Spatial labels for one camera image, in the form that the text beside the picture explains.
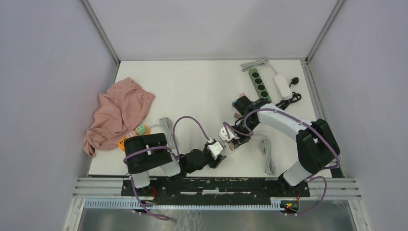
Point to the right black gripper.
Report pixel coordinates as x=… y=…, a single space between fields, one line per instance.
x=238 y=139

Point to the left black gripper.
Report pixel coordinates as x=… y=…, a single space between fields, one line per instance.
x=215 y=162

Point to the pink charger plug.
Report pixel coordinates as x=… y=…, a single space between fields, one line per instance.
x=237 y=115

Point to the green power strip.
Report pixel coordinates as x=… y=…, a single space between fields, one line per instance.
x=258 y=84

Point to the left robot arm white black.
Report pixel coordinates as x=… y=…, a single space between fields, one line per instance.
x=147 y=152

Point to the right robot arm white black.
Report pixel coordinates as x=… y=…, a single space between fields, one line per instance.
x=317 y=148

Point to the orange power strip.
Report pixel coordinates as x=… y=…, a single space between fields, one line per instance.
x=122 y=141

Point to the pink cloth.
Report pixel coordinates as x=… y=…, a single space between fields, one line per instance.
x=122 y=108

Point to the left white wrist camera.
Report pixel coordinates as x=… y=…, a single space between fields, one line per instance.
x=215 y=148

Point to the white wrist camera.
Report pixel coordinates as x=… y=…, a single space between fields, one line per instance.
x=215 y=148
x=227 y=135

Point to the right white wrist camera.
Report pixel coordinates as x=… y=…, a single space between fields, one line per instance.
x=227 y=135

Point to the black mounting base plate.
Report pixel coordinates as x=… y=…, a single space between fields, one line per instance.
x=219 y=191

